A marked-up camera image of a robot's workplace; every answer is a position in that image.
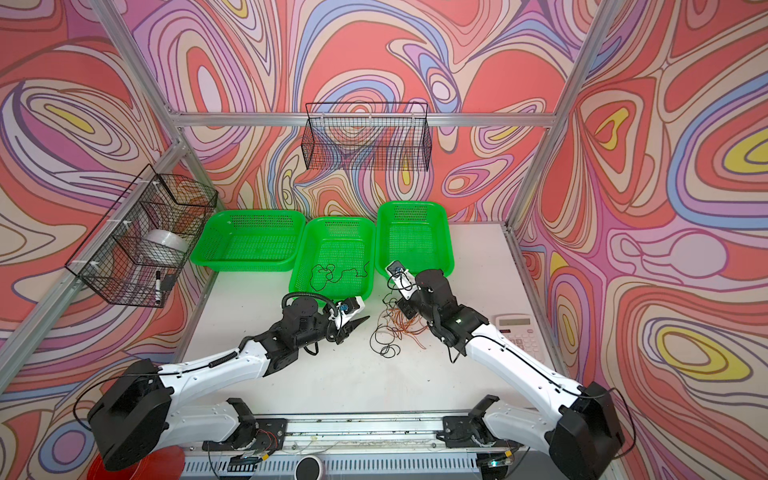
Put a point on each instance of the red bucket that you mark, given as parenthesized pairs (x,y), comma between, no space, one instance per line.
(164,464)

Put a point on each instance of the black wire basket left wall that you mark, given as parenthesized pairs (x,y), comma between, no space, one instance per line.
(117,264)

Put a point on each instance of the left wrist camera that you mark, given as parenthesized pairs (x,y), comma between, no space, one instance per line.
(350,307)

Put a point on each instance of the black round speaker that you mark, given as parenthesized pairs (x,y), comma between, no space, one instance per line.
(309,467)

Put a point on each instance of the aluminium rail front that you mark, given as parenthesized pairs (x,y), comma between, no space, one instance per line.
(360,432)

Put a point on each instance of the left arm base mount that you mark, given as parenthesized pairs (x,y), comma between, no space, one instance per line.
(262,435)

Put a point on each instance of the green plastic basket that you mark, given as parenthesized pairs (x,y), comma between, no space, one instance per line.
(250,241)
(335,258)
(415,233)

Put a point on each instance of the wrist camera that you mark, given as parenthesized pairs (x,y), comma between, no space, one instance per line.
(399,278)
(350,307)

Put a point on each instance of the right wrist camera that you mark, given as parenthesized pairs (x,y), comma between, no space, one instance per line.
(399,278)

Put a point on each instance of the white pink calculator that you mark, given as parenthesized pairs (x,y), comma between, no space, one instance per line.
(521,330)

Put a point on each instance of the left green plastic basket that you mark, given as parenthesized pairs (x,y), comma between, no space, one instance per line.
(250,241)

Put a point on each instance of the black wire basket wall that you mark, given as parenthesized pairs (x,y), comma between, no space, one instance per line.
(117,264)
(367,136)

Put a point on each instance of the black wire basket back wall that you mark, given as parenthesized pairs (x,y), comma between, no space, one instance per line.
(367,136)

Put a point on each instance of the right green plastic basket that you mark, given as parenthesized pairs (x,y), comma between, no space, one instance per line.
(415,233)

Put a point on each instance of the white tape roll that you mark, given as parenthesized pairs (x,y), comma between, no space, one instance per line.
(167,239)

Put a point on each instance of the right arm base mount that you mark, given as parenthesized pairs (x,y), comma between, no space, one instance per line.
(464,431)

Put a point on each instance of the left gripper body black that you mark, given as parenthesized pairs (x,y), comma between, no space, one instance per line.
(338,337)

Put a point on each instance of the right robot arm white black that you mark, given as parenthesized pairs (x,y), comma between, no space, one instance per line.
(577,426)

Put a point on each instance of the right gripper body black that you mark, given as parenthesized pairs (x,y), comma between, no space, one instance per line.
(413,306)

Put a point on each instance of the middle green plastic basket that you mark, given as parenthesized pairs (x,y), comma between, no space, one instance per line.
(335,258)

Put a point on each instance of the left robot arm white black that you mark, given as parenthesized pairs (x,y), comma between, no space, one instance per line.
(150,407)

